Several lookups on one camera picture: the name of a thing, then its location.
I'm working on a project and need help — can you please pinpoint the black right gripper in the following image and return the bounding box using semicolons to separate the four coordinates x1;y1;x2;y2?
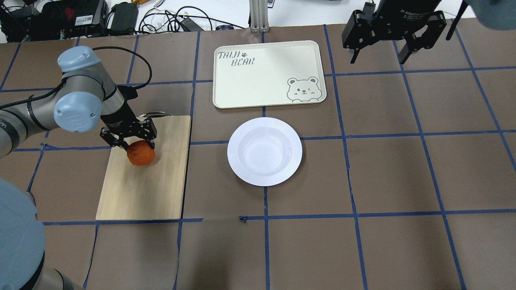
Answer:
341;0;447;64

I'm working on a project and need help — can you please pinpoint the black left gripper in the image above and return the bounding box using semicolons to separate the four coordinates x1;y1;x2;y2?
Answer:
100;114;157;150

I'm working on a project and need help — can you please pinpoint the orange fruit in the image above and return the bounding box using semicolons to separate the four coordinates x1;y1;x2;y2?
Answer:
126;140;156;166

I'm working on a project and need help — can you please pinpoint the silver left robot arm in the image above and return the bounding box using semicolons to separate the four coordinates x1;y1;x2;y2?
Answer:
1;46;157;290

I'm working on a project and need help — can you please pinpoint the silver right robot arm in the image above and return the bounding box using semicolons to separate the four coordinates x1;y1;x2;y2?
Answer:
341;0;516;64

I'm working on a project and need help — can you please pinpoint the cream bear tray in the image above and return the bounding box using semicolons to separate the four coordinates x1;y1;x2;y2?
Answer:
212;40;327;110

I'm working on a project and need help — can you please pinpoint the wooden cutting board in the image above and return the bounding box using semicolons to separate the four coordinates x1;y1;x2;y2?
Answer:
96;116;191;221

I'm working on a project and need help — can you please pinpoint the black power adapter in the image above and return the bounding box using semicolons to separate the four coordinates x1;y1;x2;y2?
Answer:
109;2;138;35

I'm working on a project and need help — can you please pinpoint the white round plate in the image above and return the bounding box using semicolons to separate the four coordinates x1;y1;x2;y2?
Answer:
227;117;304;186

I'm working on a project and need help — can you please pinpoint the black computer box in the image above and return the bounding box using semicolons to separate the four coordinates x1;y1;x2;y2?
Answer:
1;0;109;43

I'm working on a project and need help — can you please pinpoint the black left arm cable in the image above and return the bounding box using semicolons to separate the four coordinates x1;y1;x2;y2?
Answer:
92;46;153;90

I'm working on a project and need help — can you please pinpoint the aluminium frame post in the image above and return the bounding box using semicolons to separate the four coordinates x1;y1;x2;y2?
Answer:
249;0;270;33

